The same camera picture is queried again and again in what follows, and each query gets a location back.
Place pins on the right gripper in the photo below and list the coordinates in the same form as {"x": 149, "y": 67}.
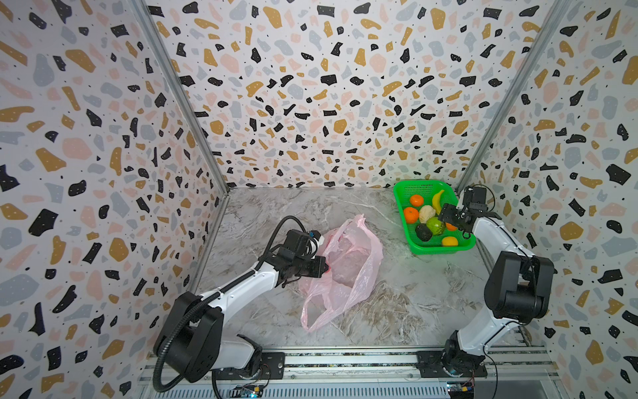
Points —
{"x": 447, "y": 211}

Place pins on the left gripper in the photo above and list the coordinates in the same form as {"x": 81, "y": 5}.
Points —
{"x": 318, "y": 270}

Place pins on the yellow banana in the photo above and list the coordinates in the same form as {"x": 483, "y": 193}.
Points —
{"x": 436, "y": 201}

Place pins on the green lime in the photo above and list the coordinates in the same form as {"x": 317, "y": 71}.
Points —
{"x": 436, "y": 226}

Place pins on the yellow red mango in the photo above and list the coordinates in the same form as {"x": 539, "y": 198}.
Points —
{"x": 450, "y": 241}

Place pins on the white cauliflower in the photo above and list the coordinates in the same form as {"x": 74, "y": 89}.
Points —
{"x": 426, "y": 212}

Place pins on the orange tangerine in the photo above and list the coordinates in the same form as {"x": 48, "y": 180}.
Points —
{"x": 416, "y": 201}
{"x": 411, "y": 215}

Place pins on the dark avocado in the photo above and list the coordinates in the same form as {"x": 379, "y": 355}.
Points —
{"x": 423, "y": 232}

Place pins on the pink plastic bag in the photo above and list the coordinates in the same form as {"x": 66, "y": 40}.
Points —
{"x": 354, "y": 255}

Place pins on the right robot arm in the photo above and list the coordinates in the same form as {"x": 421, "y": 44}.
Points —
{"x": 517, "y": 290}

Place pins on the green plastic basket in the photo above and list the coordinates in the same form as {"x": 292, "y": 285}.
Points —
{"x": 427, "y": 189}

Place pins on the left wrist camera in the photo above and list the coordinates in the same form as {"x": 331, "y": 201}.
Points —
{"x": 317, "y": 238}

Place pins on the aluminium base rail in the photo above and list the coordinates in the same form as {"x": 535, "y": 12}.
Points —
{"x": 382, "y": 372}

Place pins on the left corner aluminium post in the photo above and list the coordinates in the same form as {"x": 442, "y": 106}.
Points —
{"x": 157, "y": 46}

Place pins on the corner aluminium post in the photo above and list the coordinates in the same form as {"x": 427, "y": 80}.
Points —
{"x": 157, "y": 46}
{"x": 550, "y": 26}

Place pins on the right corner aluminium post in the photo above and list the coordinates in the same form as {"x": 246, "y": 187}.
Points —
{"x": 550, "y": 26}

